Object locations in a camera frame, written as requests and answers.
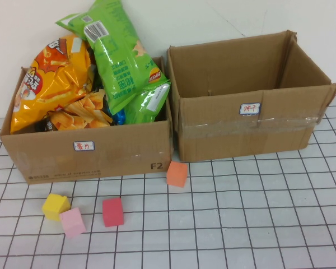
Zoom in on large orange chips bag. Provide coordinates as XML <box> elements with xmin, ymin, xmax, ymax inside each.
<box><xmin>10</xmin><ymin>33</ymin><xmax>94</xmax><ymax>135</ymax></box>

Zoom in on empty brown cardboard box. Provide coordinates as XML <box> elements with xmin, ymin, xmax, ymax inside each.
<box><xmin>166</xmin><ymin>29</ymin><xmax>336</xmax><ymax>163</ymax></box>

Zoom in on pink foam cube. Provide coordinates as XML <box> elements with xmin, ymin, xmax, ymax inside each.
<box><xmin>59</xmin><ymin>207</ymin><xmax>87</xmax><ymax>239</ymax></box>

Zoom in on small green chips bag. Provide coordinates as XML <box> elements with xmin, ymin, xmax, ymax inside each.
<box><xmin>54</xmin><ymin>11</ymin><xmax>92</xmax><ymax>40</ymax></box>

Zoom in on yellow foam cube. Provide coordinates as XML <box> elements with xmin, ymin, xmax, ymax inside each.
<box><xmin>41</xmin><ymin>193</ymin><xmax>71</xmax><ymax>222</ymax></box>

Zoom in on blue snack bag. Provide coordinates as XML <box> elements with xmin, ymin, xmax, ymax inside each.
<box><xmin>107</xmin><ymin>102</ymin><xmax>127</xmax><ymax>126</ymax></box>

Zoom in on green barcode chips bag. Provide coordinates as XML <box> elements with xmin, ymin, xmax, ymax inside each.
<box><xmin>82</xmin><ymin>0</ymin><xmax>171</xmax><ymax>114</ymax></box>

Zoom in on brown cardboard box marked F2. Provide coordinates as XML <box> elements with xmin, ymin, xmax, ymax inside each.
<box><xmin>0</xmin><ymin>55</ymin><xmax>174</xmax><ymax>185</ymax></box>

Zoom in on orange foam cube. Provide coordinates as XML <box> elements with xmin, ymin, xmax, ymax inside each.
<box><xmin>166</xmin><ymin>161</ymin><xmax>189</xmax><ymax>187</ymax></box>

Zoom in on green bag with white label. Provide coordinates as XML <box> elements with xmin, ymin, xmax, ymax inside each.
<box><xmin>124</xmin><ymin>81</ymin><xmax>171</xmax><ymax>125</ymax></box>

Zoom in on orange black chips bag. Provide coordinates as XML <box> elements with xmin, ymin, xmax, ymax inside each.
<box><xmin>34</xmin><ymin>89</ymin><xmax>114</xmax><ymax>132</ymax></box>

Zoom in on red foam cube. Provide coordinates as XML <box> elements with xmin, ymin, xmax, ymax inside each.
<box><xmin>102</xmin><ymin>197</ymin><xmax>125</xmax><ymax>228</ymax></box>

